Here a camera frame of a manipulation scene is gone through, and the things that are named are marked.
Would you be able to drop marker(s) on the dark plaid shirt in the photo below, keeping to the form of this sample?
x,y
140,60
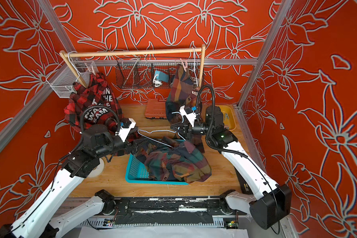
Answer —
x,y
182,93
194,167

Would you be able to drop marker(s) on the yellow plastic tray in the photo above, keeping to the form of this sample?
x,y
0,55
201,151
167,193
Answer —
x,y
229,120

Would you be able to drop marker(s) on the pink clothespin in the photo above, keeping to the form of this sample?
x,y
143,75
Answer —
x,y
184,64

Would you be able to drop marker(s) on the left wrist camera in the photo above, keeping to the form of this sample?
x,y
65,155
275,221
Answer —
x,y
126,125

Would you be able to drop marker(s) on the black wire basket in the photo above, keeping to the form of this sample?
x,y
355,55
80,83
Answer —
x,y
137,73

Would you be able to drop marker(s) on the white mesh basket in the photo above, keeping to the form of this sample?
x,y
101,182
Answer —
x,y
62,79

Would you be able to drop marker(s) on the red black plaid shirt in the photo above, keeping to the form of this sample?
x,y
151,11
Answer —
x,y
95,104

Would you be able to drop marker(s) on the teal plastic basket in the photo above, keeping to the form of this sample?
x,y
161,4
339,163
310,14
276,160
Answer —
x,y
134,172

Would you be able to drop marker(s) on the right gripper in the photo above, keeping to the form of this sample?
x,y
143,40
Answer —
x,y
189,131

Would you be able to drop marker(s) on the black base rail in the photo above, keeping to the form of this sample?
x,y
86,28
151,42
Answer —
x,y
198,211

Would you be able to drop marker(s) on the red brown box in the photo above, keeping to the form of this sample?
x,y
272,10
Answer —
x,y
155,109

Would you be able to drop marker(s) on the teal charger with cable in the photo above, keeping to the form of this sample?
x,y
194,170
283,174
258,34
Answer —
x,y
160,78

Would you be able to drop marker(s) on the white wire hanger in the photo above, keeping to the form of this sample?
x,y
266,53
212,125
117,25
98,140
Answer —
x,y
156,130

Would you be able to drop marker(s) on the wooden hanging rack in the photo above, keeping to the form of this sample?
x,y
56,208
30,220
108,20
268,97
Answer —
x,y
66,56

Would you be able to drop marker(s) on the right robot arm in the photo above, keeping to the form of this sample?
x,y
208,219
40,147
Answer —
x,y
267,201

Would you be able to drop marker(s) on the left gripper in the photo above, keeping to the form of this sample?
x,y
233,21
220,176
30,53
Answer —
x,y
129,148

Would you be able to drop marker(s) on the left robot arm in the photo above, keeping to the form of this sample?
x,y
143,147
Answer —
x,y
39,221

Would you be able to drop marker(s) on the white tape roll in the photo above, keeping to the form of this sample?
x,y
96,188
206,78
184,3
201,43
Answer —
x,y
97,170

